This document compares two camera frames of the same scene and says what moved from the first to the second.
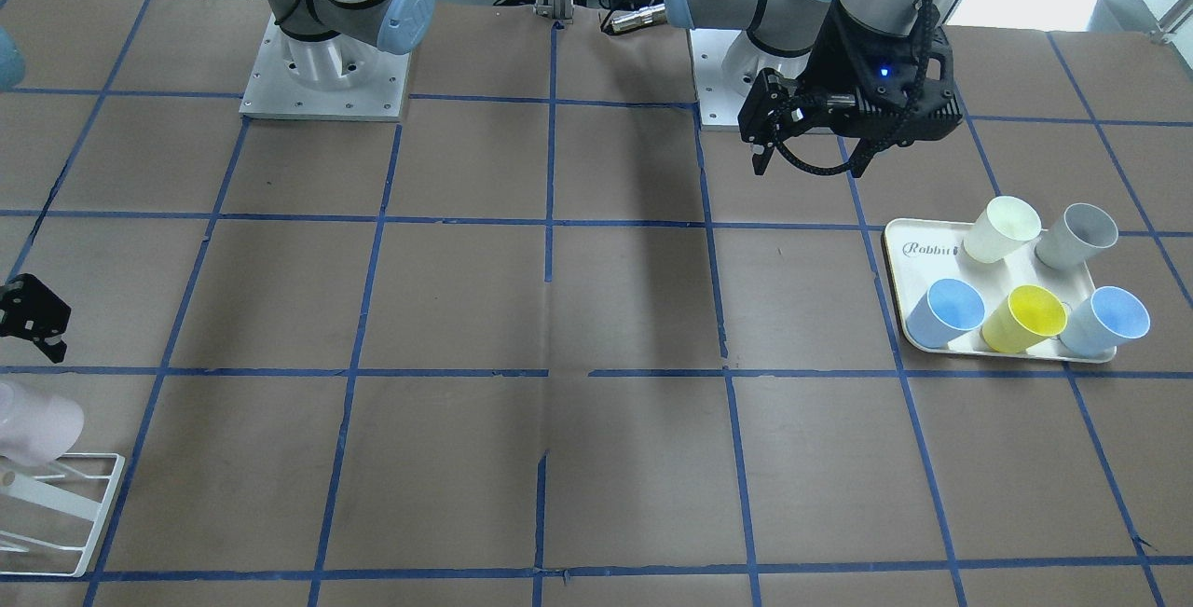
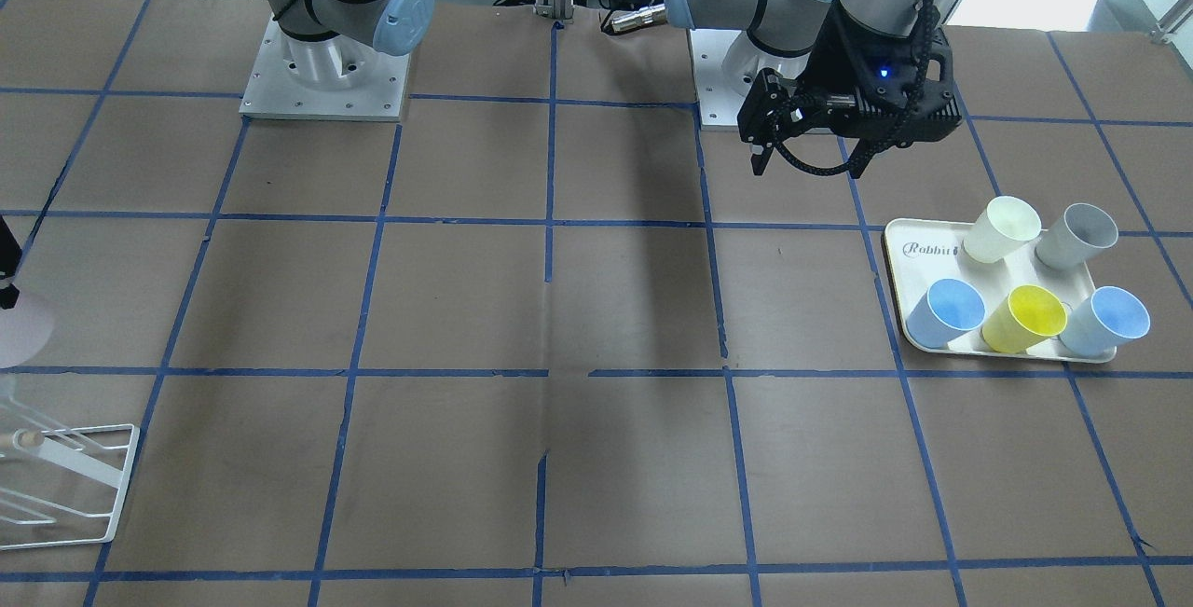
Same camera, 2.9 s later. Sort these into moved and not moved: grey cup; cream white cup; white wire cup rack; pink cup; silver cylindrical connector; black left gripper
Moved: pink cup; white wire cup rack
Not moved: silver cylindrical connector; cream white cup; grey cup; black left gripper
